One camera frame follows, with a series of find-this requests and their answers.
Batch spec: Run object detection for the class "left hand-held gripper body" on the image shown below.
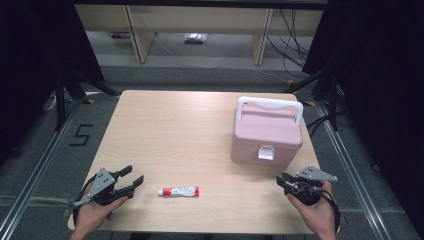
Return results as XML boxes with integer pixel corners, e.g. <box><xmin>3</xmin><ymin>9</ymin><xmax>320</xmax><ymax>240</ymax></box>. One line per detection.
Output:
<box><xmin>70</xmin><ymin>167</ymin><xmax>136</xmax><ymax>207</ymax></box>

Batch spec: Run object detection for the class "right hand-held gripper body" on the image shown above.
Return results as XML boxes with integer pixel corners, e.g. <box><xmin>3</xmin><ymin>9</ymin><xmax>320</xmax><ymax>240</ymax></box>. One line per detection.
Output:
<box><xmin>284</xmin><ymin>165</ymin><xmax>339</xmax><ymax>207</ymax></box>

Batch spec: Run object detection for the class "red and white ointment tube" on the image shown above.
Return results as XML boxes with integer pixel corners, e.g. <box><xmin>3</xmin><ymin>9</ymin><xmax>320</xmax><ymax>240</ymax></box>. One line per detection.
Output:
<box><xmin>156</xmin><ymin>185</ymin><xmax>201</xmax><ymax>198</ymax></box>

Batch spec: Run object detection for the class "pink storage box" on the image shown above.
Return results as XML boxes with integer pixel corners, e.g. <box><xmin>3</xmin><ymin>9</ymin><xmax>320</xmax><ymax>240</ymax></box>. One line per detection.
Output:
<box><xmin>230</xmin><ymin>96</ymin><xmax>305</xmax><ymax>169</ymax></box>

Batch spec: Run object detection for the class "person's right hand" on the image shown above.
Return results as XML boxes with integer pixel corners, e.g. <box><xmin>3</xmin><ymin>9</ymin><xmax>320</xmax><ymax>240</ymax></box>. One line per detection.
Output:
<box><xmin>286</xmin><ymin>181</ymin><xmax>338</xmax><ymax>233</ymax></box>

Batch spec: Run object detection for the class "person's left hand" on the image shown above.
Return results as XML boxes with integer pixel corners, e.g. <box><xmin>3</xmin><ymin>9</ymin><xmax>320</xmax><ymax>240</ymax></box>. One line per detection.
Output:
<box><xmin>73</xmin><ymin>183</ymin><xmax>129</xmax><ymax>235</ymax></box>

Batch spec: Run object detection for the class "black metal stand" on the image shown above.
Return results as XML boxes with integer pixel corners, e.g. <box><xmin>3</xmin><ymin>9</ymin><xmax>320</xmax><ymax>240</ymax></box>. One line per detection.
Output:
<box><xmin>54</xmin><ymin>65</ymin><xmax>120</xmax><ymax>132</ymax></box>
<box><xmin>283</xmin><ymin>63</ymin><xmax>340</xmax><ymax>132</ymax></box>

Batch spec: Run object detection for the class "black curtain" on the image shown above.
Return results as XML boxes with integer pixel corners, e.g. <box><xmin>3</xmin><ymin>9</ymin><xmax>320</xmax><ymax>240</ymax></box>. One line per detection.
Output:
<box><xmin>301</xmin><ymin>0</ymin><xmax>424</xmax><ymax>232</ymax></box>
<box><xmin>0</xmin><ymin>0</ymin><xmax>106</xmax><ymax>168</ymax></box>

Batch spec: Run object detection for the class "silver foil packet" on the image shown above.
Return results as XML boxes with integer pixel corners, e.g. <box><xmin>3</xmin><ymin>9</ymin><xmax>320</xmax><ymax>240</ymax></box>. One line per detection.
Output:
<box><xmin>183</xmin><ymin>32</ymin><xmax>209</xmax><ymax>45</ymax></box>

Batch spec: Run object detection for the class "beige wooden desk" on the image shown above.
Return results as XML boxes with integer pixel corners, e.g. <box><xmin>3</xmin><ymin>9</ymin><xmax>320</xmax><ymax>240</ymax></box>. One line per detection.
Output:
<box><xmin>73</xmin><ymin>3</ymin><xmax>324</xmax><ymax>66</ymax></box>

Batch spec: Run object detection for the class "left hand-held gripper black cable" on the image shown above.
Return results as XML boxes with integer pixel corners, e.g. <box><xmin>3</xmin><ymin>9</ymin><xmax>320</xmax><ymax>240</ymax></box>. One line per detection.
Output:
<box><xmin>72</xmin><ymin>175</ymin><xmax>98</xmax><ymax>228</ymax></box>

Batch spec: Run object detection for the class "hand-held gripper black cable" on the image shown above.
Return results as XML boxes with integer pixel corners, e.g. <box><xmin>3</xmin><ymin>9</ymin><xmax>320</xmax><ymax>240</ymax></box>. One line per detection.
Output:
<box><xmin>72</xmin><ymin>175</ymin><xmax>98</xmax><ymax>228</ymax></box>
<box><xmin>318</xmin><ymin>188</ymin><xmax>342</xmax><ymax>234</ymax></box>

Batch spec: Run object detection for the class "right hand-held gripper black cable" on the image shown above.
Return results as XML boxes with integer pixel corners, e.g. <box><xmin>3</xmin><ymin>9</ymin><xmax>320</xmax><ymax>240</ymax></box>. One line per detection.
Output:
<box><xmin>318</xmin><ymin>188</ymin><xmax>342</xmax><ymax>234</ymax></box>

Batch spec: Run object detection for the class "aluminium floor rail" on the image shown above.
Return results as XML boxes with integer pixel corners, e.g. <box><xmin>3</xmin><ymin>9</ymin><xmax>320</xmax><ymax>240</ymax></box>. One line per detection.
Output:
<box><xmin>314</xmin><ymin>100</ymin><xmax>394</xmax><ymax>240</ymax></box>
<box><xmin>0</xmin><ymin>99</ymin><xmax>83</xmax><ymax>240</ymax></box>

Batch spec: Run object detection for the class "bundle of black cables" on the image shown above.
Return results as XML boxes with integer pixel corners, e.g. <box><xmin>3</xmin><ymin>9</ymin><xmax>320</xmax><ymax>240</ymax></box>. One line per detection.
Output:
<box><xmin>265</xmin><ymin>8</ymin><xmax>312</xmax><ymax>80</ymax></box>

